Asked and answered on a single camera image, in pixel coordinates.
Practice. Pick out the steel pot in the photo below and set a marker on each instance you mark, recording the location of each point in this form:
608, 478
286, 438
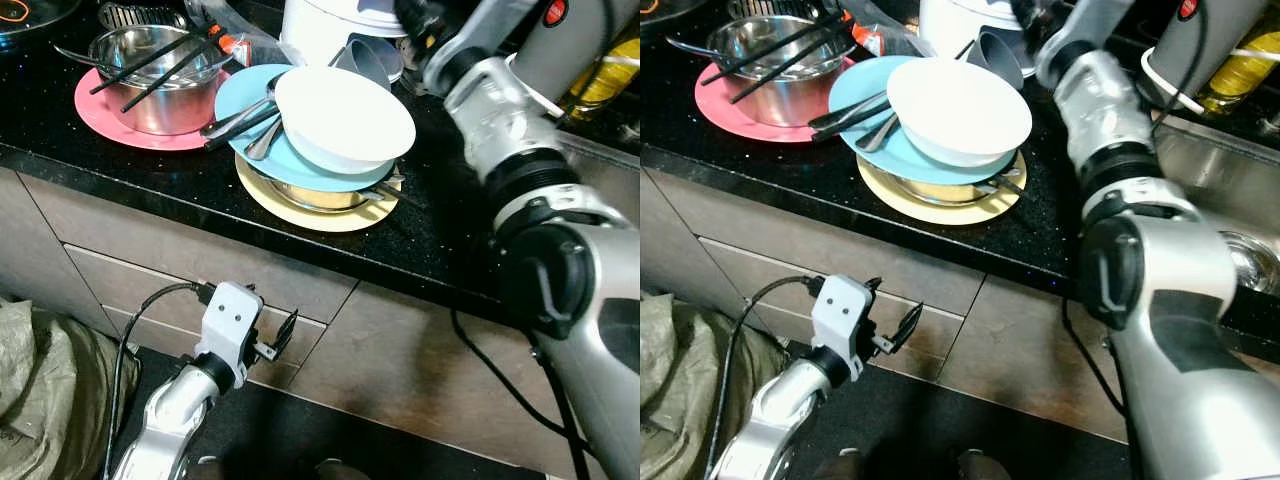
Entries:
785, 100
165, 112

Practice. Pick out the yellow plate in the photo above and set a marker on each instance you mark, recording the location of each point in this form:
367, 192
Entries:
940, 213
330, 220

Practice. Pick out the white bowl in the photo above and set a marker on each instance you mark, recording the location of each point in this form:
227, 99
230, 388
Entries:
960, 105
345, 115

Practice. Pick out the steel ladle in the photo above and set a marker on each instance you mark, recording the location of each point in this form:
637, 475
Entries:
690, 47
75, 55

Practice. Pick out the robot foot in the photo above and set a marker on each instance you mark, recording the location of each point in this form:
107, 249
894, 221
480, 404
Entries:
980, 465
838, 466
345, 468
210, 468

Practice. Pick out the grey thermos flask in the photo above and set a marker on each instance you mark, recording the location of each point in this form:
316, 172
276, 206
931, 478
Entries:
1215, 40
590, 45

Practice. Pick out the black chopstick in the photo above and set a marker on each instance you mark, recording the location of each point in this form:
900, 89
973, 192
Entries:
145, 65
165, 79
245, 130
770, 50
850, 124
790, 66

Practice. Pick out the white round kitchen appliance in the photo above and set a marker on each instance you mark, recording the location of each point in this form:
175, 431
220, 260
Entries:
965, 20
330, 25

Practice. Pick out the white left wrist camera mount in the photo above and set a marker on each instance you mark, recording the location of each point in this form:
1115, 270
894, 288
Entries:
228, 320
842, 315

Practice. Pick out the greenish woven sack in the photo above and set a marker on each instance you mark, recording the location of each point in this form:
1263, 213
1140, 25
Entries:
690, 380
50, 390

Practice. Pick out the light blue plate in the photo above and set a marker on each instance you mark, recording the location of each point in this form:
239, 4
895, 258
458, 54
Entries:
858, 80
245, 88

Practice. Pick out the pink plate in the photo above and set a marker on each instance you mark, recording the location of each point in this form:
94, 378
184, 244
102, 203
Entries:
100, 118
718, 108

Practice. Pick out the glass pot lid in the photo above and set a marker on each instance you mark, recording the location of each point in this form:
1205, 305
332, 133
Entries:
30, 15
660, 8

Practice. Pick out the steel bowl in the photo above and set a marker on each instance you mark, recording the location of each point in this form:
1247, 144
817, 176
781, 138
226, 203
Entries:
320, 198
935, 190

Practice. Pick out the black floor mat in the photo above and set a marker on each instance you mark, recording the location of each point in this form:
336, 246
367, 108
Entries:
900, 420
300, 430

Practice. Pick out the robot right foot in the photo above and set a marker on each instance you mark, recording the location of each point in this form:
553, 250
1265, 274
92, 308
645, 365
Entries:
980, 465
345, 468

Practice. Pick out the yellow oil bottle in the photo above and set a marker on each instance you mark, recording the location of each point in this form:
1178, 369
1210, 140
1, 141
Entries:
610, 85
1245, 75

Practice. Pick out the grey plastic cup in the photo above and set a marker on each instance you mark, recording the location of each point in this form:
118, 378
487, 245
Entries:
995, 55
365, 60

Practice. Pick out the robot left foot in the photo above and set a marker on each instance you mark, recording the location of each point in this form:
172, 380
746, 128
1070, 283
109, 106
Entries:
210, 468
838, 466

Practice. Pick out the colourful snack packet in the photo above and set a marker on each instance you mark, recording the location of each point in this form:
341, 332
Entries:
870, 38
245, 45

